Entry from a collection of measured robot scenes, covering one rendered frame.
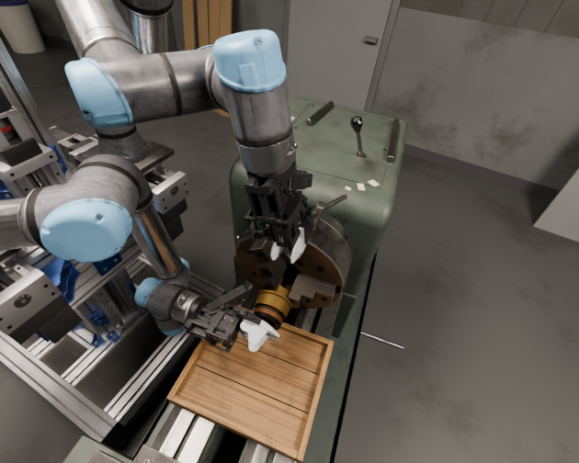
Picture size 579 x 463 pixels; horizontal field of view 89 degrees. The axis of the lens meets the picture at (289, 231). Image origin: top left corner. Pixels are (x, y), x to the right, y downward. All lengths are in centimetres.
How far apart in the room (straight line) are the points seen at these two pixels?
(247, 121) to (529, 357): 232
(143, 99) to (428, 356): 198
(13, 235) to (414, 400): 184
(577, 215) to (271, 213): 322
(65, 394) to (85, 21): 155
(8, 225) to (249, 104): 45
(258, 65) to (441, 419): 190
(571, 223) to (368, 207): 284
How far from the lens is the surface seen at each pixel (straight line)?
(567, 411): 245
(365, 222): 82
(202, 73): 44
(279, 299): 74
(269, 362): 92
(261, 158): 38
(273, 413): 88
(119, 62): 43
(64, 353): 192
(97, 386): 177
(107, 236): 57
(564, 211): 346
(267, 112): 36
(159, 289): 79
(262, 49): 35
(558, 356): 261
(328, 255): 72
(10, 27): 684
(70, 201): 57
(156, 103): 42
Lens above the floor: 175
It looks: 46 degrees down
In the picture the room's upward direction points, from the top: 6 degrees clockwise
